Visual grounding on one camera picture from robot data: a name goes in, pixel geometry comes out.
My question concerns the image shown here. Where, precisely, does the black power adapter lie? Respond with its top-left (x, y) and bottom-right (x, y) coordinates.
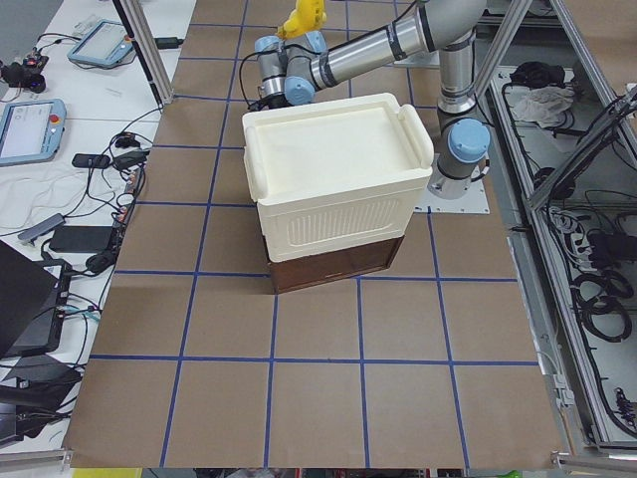
top-left (49, 226), bottom-right (112, 253)

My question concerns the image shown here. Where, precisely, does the teach pendant tablet far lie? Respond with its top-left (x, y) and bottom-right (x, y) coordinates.
top-left (67, 20), bottom-right (133, 69)

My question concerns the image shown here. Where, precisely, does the black laptop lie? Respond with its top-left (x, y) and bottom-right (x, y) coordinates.
top-left (1, 243), bottom-right (70, 359)

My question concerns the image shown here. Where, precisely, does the teach pendant tablet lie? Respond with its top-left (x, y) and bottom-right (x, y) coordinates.
top-left (1, 99), bottom-right (67, 167)
top-left (67, 20), bottom-right (133, 69)

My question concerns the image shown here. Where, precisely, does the teach pendant tablet near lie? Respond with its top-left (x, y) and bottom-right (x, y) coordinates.
top-left (1, 99), bottom-right (67, 167)

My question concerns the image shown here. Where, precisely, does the yellow plush toy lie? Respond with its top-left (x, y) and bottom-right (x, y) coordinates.
top-left (277, 0), bottom-right (327, 40)

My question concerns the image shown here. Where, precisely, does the white crumpled cloth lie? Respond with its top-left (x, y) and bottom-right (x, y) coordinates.
top-left (512, 86), bottom-right (575, 128)

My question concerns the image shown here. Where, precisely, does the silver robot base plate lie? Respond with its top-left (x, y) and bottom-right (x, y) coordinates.
top-left (413, 180), bottom-right (491, 214)

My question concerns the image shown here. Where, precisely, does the cream plastic storage box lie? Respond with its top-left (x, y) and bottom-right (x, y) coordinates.
top-left (242, 94), bottom-right (434, 262)

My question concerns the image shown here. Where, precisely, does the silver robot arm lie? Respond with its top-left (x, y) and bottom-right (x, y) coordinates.
top-left (243, 1), bottom-right (485, 204)

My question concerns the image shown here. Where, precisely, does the aluminium frame post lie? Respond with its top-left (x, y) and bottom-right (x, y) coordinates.
top-left (112, 0), bottom-right (174, 108)

